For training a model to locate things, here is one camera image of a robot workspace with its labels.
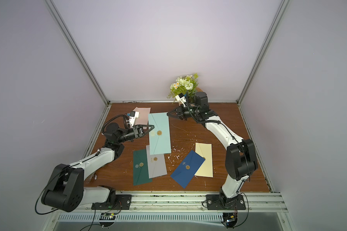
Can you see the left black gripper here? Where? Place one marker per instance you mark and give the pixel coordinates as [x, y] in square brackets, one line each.
[137, 132]

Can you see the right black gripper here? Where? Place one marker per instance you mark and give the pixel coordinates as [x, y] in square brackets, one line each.
[182, 112]

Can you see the pink envelope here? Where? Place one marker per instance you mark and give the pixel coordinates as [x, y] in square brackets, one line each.
[142, 118]

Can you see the mint green envelope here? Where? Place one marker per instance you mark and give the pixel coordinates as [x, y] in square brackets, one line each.
[159, 137]

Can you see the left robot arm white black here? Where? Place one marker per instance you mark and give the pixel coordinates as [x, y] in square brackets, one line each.
[65, 189]

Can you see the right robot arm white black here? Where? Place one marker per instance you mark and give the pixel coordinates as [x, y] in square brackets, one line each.
[240, 161]

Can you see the grey envelope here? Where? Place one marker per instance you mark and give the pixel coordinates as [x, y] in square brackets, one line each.
[156, 164]

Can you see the dark green envelope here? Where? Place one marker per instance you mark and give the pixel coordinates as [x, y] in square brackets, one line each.
[140, 168]

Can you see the cream yellow envelope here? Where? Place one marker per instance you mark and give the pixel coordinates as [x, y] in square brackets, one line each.
[205, 151]

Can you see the navy blue envelope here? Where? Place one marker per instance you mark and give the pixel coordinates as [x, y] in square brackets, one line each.
[186, 170]

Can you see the artificial green flower plant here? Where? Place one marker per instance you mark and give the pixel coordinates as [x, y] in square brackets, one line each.
[186, 85]

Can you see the aluminium rail frame front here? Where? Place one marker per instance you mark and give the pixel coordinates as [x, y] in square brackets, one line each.
[186, 201]

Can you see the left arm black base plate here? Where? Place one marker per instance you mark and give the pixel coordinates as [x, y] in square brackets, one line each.
[116, 202]

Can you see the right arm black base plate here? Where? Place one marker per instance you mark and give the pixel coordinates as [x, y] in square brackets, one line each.
[220, 202]

